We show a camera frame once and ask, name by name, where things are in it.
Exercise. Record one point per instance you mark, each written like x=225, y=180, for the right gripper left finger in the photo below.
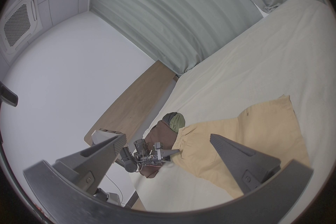
x=97, y=160

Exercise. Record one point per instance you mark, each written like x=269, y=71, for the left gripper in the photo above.
x=154, y=157

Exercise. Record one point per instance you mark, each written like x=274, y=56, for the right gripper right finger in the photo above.
x=236, y=162

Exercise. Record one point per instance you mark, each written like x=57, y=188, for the tan shorts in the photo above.
x=249, y=139

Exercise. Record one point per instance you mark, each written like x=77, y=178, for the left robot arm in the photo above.
x=131, y=162

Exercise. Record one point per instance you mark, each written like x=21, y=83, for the bed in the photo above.
x=249, y=60

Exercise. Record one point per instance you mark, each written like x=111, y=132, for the brown garment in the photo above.
x=157, y=136

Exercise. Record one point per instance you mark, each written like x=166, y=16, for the black garment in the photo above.
x=167, y=118

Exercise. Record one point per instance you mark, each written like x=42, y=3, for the green garment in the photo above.
x=178, y=122

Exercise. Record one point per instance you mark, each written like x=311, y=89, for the window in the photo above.
x=263, y=11

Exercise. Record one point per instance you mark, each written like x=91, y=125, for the ceiling air conditioner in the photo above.
x=18, y=23

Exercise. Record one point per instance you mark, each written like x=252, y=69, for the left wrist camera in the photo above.
x=157, y=146

